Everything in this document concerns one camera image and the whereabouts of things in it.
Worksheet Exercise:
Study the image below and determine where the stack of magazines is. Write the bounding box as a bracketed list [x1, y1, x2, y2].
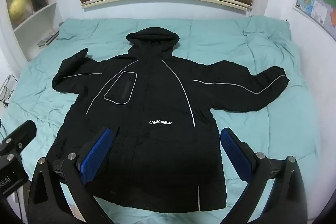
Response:
[37, 31, 59, 47]

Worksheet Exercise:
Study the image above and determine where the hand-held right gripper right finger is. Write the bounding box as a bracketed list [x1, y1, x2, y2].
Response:
[220, 127, 309, 224]

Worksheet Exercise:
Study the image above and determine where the white bookshelf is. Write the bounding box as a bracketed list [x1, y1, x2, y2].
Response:
[0, 0, 63, 62]

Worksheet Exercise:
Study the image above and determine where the black hooded jacket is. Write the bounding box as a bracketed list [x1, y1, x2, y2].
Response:
[52, 27, 290, 210]

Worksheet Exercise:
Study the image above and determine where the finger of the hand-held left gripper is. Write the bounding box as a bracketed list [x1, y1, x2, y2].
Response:
[0, 120, 37, 161]

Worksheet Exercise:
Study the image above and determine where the yellow globe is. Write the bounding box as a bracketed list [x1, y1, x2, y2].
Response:
[8, 0, 27, 22]

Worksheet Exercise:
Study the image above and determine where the teal quilted blanket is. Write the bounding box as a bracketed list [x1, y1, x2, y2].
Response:
[0, 15, 322, 224]

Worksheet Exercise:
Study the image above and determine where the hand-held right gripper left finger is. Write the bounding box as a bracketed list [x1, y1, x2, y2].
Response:
[28, 127, 116, 224]

